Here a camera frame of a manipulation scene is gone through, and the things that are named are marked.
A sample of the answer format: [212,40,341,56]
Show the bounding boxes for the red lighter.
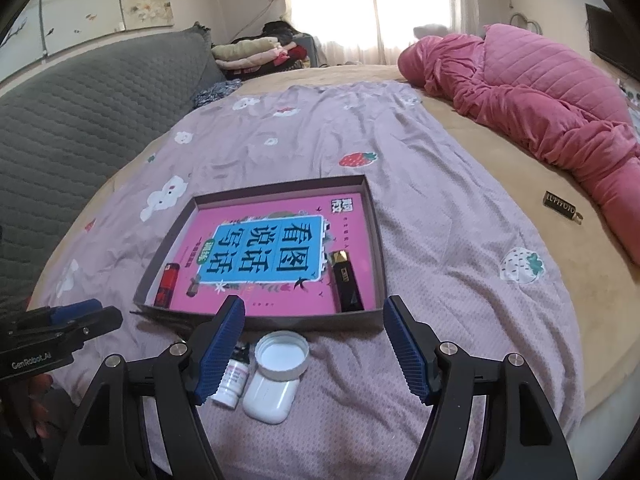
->
[156,262,180,308]

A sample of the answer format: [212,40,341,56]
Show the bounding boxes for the red garment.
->
[272,45,313,72]

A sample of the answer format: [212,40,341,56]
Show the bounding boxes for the beige folded blankets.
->
[211,37,287,70]

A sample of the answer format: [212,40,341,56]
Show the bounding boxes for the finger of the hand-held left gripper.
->
[47,307,124,350]
[30,299,104,326]

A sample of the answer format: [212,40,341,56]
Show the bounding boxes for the purple strawberry print sheet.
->
[27,80,586,480]

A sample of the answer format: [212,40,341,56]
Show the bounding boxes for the pink book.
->
[170,195,335,318]

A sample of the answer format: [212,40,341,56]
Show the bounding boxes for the shallow brown cardboard box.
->
[132,175,388,333]

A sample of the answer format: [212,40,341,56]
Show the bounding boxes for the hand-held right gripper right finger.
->
[382,295,578,480]

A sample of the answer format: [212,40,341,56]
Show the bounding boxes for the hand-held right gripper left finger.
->
[52,295,246,480]

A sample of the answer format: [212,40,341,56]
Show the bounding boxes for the grey quilted headboard cover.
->
[0,25,226,311]

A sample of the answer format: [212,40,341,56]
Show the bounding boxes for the white wire rack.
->
[510,10,545,34]

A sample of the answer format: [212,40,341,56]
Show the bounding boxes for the white plastic lid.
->
[255,331,310,380]

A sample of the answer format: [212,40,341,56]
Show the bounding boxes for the dark patterned cloth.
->
[192,80,243,108]

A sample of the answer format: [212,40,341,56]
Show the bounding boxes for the black television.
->
[585,4,640,81]

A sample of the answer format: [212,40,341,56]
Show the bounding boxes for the small white medicine bottle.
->
[211,342,251,408]

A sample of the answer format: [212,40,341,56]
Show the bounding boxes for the white earbuds case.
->
[242,372,301,425]

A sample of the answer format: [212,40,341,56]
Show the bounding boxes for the black garment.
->
[262,21,302,46]

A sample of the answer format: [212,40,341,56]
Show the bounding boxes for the pink quilted blanket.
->
[397,22,640,261]

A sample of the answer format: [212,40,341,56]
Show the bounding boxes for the beige bed sheet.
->
[240,62,640,411]

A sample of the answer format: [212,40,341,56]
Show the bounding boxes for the black rectangular keychain tag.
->
[542,191,584,224]

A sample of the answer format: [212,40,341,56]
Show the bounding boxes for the floral wall mural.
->
[0,0,211,83]

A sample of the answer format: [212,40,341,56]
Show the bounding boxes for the white sheer curtains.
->
[280,0,483,67]

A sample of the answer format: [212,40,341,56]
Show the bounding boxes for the person's left hand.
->
[26,375,57,441]

